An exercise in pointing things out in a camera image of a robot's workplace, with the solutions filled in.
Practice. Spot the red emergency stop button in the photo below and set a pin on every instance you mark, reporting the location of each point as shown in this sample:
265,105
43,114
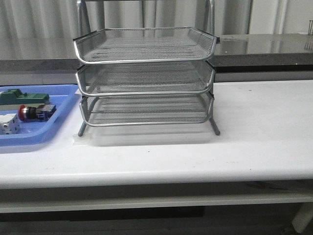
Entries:
41,113

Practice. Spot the silver mesh top tray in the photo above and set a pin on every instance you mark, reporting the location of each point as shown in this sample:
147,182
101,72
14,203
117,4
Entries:
138,45

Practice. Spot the dark grey back counter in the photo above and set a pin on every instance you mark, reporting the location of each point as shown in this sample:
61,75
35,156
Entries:
234,53

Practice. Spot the blue plastic tray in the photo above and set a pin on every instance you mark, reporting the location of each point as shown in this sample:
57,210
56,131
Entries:
63,96

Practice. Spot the green terminal block module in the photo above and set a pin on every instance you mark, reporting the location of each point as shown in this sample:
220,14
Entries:
15,97

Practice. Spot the white electrical component block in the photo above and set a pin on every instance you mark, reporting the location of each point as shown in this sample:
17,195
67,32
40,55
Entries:
9,124

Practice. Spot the white table leg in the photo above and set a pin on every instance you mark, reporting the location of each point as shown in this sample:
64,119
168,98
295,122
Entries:
303,217

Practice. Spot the silver metal rack frame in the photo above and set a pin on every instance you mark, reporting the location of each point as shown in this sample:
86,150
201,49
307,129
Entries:
211,120

